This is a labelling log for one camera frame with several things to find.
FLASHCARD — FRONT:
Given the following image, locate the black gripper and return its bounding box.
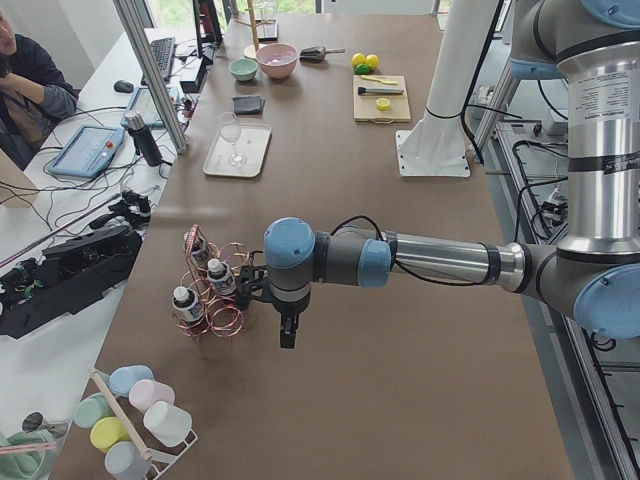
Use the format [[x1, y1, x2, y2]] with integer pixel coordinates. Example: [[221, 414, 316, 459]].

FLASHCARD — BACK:
[[271, 287, 310, 348]]

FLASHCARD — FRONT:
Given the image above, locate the copper wire bottle basket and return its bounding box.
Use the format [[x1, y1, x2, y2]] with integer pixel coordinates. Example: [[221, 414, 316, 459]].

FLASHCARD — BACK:
[[171, 224, 249, 342]]

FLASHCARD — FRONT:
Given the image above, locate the tea bottle white cap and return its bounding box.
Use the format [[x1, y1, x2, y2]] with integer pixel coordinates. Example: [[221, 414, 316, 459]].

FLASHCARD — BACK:
[[172, 286, 204, 324]]

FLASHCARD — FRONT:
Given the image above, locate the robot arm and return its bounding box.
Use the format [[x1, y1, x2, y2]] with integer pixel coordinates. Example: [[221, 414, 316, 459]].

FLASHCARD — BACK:
[[264, 1, 639, 348]]

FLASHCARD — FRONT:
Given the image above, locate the tea bottle in basket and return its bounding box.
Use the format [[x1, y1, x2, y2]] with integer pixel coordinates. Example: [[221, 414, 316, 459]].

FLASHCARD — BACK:
[[207, 258, 235, 296], [191, 237, 211, 269]]

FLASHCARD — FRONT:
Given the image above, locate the tea bottle in basket rear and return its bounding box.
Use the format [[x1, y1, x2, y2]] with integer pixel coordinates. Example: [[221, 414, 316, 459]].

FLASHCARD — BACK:
[[191, 237, 211, 269]]

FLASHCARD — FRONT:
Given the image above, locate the white cup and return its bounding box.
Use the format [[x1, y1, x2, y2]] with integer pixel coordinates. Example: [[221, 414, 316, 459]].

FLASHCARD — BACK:
[[143, 401, 192, 447]]

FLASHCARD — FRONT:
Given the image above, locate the pink cup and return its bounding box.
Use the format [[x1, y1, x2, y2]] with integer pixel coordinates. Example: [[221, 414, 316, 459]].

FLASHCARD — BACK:
[[128, 379, 175, 413]]

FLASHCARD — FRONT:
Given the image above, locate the blue cup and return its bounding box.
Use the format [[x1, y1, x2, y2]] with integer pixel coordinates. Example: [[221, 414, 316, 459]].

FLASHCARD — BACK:
[[109, 365, 154, 396]]

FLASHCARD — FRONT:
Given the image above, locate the cream rectangular tray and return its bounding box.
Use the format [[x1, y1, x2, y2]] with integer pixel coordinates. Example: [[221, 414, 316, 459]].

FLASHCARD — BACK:
[[202, 123, 271, 178]]

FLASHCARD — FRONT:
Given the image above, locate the clear wine glass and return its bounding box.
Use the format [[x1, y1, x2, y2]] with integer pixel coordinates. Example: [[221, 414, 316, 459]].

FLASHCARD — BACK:
[[218, 112, 247, 167]]

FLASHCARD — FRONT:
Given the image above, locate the yellow cup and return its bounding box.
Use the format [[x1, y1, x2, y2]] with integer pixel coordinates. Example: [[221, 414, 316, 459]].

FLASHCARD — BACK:
[[90, 416, 130, 453]]

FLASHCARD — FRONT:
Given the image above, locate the green cup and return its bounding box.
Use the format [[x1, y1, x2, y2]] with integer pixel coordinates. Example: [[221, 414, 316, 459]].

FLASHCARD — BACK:
[[73, 392, 114, 429]]

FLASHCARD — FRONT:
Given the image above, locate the grey cup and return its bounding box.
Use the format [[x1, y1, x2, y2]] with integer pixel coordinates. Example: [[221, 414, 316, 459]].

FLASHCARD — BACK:
[[104, 441, 150, 480]]

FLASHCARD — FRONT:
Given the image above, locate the black equipment case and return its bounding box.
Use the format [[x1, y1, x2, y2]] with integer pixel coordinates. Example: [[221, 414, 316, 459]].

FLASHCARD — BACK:
[[1, 226, 142, 339]]

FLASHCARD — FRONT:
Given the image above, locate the grey folded cloth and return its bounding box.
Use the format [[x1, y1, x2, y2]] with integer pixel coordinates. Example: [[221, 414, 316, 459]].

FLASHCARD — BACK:
[[232, 96, 265, 115]]

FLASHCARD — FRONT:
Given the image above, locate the black thermos bottle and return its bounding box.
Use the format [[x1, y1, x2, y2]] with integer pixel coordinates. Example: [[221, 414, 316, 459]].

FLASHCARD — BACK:
[[124, 110, 163, 167]]

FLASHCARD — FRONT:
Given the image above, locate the lemon half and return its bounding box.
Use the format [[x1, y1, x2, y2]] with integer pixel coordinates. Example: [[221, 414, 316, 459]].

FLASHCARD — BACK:
[[376, 98, 391, 111]]

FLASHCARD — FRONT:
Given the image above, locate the wooden cutting board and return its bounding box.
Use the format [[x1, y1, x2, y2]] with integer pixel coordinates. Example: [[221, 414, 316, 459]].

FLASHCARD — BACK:
[[353, 75, 411, 123]]

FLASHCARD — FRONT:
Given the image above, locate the steel muddler black tip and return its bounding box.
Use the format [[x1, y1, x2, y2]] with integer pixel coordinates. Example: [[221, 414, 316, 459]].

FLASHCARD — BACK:
[[357, 86, 404, 96]]

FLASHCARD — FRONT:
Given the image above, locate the yellow plastic knife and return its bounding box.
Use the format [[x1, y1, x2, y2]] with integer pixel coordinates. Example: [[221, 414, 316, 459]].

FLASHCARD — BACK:
[[360, 75, 399, 85]]

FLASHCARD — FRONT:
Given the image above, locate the green bowl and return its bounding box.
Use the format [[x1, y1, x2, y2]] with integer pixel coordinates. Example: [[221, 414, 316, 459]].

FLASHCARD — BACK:
[[229, 58, 258, 82]]

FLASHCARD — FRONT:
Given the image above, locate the pink bowl with ice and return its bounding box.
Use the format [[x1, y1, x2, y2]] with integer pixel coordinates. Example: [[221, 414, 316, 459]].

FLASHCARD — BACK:
[[256, 43, 299, 80]]

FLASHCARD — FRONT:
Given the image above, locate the blue teach pendant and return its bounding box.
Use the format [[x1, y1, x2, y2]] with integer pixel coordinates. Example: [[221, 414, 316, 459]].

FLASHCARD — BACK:
[[46, 125, 125, 179], [125, 86, 164, 129]]

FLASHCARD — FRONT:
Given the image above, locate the metal scoop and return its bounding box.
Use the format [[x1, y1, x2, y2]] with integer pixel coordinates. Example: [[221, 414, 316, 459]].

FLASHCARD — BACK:
[[299, 46, 345, 63]]

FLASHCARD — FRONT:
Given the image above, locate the black computer mouse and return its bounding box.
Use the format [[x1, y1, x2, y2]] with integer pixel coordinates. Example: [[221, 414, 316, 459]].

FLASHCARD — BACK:
[[113, 80, 134, 94]]

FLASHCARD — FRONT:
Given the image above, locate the black keyboard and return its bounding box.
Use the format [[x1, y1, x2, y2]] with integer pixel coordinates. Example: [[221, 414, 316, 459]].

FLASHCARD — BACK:
[[149, 37, 176, 82]]

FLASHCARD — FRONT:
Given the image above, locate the wooden glass rack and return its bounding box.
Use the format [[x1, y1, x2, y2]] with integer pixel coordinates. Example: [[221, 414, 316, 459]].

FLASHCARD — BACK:
[[233, 1, 279, 60]]

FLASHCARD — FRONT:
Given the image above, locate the seated person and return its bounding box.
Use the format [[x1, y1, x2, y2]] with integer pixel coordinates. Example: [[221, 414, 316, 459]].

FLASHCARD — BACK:
[[1, 17, 78, 170]]

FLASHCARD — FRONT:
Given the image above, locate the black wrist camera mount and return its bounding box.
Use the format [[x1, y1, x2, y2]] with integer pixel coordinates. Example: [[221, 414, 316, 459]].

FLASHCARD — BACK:
[[234, 265, 273, 310]]

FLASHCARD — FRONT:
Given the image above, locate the white wire cup rack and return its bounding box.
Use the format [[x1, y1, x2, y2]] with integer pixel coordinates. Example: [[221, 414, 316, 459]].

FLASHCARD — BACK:
[[90, 368, 199, 479]]

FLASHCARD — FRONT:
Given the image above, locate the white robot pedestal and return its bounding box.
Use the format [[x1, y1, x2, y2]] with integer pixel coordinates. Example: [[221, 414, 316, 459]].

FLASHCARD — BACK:
[[396, 1, 503, 178]]

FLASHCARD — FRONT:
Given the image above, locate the aluminium frame post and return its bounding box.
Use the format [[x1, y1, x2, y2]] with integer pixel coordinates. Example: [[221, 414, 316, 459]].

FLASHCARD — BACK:
[[113, 0, 188, 155]]

